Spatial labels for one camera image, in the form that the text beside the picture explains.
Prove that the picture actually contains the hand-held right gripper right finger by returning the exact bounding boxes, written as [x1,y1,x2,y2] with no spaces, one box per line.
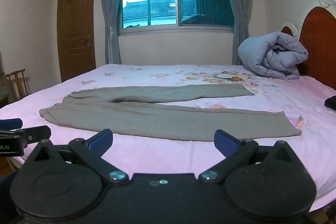
[198,129,298,185]

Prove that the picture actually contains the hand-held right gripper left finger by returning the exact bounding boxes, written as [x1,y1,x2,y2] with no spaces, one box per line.
[34,128,130,186]

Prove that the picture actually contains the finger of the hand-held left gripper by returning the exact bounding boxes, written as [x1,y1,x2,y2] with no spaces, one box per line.
[0,118,23,131]
[19,125,52,147]

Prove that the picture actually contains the wooden chair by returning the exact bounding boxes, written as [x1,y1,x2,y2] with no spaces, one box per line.
[6,69,30,104]

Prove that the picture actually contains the grey pants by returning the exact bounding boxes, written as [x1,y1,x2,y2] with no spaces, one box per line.
[39,84,303,142]

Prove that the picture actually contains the black object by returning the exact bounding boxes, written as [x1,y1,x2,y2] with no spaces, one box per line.
[324,95,336,111]

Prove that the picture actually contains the bed with pink floral sheet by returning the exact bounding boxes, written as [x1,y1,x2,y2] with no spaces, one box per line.
[0,64,336,214]

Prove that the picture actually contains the rolled blue-grey quilt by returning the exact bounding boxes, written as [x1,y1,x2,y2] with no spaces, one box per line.
[238,32,309,80]

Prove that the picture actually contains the red wooden headboard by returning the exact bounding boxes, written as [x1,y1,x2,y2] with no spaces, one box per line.
[280,6,336,90]

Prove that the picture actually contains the brown wooden door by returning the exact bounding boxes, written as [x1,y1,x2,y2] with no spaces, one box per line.
[57,0,97,83]

